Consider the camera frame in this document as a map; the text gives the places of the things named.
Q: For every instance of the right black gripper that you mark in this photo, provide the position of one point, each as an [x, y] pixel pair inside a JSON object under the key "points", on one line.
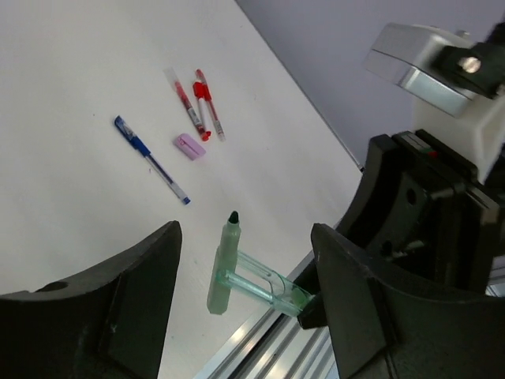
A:
{"points": [[421, 206]]}

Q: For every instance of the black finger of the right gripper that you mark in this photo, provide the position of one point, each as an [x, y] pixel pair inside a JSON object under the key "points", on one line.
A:
{"points": [[313, 315]]}

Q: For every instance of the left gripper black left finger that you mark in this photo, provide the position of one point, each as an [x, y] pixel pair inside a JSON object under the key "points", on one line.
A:
{"points": [[108, 321]]}

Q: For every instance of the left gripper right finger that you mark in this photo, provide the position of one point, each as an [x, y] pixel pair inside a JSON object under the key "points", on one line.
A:
{"points": [[388, 323]]}

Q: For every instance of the clear green highlighter cap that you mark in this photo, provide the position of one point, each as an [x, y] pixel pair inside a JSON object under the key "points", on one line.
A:
{"points": [[265, 285]]}

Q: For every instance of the green highlighter marker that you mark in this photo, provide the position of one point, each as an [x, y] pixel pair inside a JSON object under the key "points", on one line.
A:
{"points": [[226, 259]]}

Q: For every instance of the pink highlighter cap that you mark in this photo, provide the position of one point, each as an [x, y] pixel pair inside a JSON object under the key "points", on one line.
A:
{"points": [[188, 146]]}

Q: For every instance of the blue ballpoint pen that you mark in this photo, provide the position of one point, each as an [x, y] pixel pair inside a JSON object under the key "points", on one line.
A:
{"points": [[137, 144]]}

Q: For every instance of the red gel pen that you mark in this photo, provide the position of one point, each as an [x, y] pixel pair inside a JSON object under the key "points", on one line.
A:
{"points": [[194, 118]]}

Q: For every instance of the aluminium front rail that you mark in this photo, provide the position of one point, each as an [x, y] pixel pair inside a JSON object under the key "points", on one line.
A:
{"points": [[272, 345]]}

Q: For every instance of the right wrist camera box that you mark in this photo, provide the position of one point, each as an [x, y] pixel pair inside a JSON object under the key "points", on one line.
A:
{"points": [[458, 84]]}

